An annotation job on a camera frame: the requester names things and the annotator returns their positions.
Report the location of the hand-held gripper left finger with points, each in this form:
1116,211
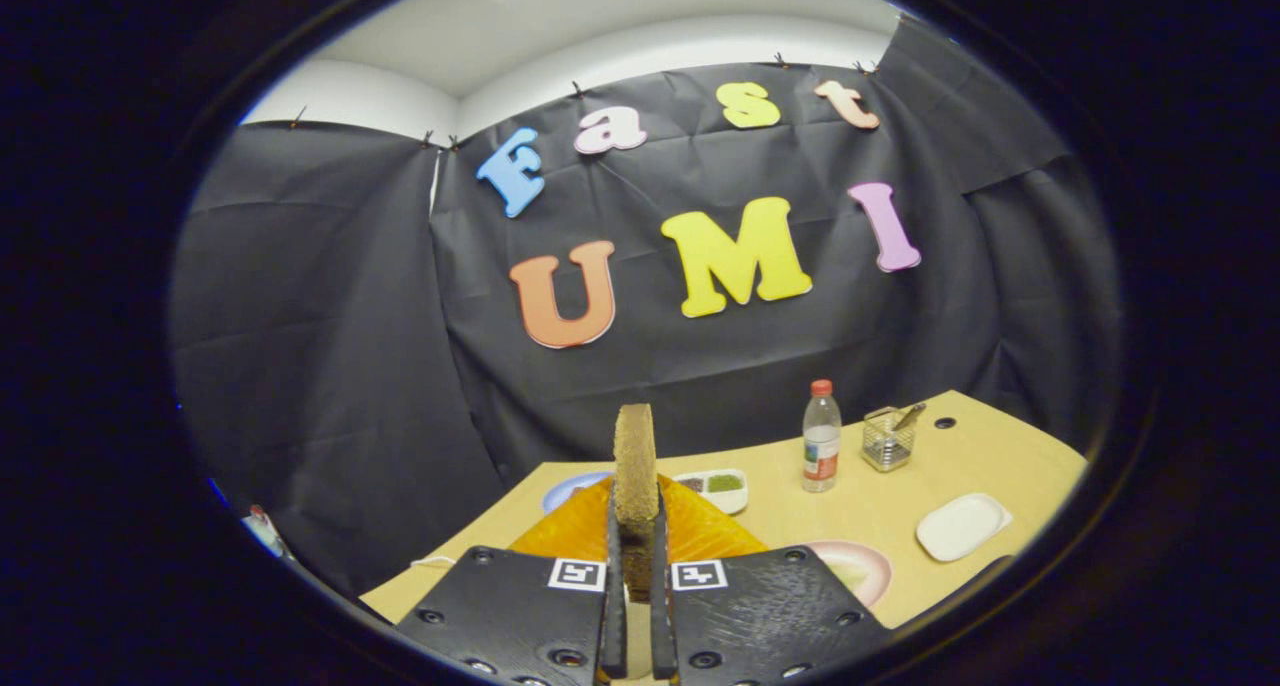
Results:
510,616

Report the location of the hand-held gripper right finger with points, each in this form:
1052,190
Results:
770,616

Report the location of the brown bread slice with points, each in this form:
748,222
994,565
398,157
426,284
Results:
635,466

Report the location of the pink round plate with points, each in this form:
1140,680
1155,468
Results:
882,571

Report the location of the white divided condiment tray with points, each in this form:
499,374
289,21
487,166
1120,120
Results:
725,486

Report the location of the blue plate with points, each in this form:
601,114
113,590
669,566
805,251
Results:
570,488

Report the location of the clear water bottle red cap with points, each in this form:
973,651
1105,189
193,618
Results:
821,446

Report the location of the white square plate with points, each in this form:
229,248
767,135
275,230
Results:
962,526

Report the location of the small white red object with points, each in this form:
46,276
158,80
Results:
264,531

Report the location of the black backdrop cloth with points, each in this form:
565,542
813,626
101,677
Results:
350,366

